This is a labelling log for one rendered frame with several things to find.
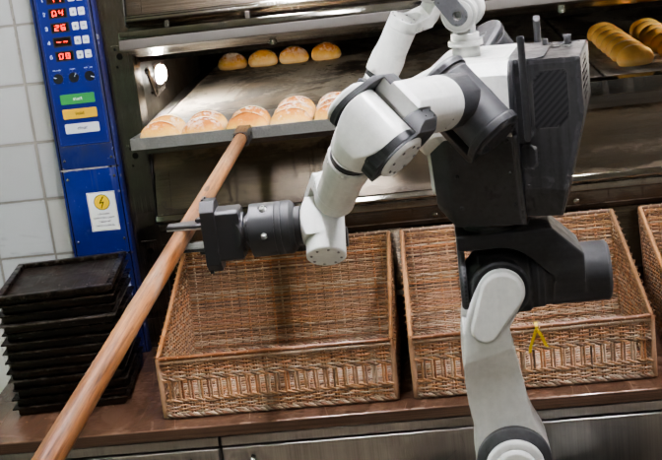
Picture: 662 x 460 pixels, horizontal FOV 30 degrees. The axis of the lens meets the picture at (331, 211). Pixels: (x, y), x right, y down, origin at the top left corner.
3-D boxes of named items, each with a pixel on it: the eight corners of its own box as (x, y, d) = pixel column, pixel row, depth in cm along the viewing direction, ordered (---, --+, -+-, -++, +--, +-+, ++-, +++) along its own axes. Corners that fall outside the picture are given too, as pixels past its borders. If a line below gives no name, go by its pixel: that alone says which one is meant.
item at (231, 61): (218, 72, 408) (215, 55, 407) (219, 69, 414) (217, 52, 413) (247, 68, 408) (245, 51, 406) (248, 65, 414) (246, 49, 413)
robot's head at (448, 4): (489, 12, 223) (462, -21, 223) (482, 18, 215) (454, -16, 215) (462, 33, 225) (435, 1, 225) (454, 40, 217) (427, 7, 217)
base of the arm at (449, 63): (477, 170, 211) (526, 124, 209) (463, 163, 198) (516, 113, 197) (419, 108, 214) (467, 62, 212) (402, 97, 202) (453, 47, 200)
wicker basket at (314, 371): (194, 345, 333) (179, 247, 326) (403, 327, 328) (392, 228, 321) (160, 422, 286) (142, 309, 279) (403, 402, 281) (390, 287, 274)
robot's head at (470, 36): (488, 35, 228) (484, -13, 226) (480, 43, 218) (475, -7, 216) (452, 38, 230) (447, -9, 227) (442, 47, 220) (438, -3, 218)
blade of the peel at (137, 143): (363, 127, 287) (362, 115, 286) (131, 151, 292) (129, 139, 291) (366, 99, 322) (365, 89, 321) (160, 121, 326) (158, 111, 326)
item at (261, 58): (247, 68, 408) (244, 52, 406) (250, 65, 414) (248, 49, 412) (277, 65, 406) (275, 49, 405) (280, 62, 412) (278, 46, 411)
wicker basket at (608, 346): (406, 327, 327) (396, 228, 320) (621, 306, 324) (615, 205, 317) (411, 402, 281) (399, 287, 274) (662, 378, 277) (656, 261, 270)
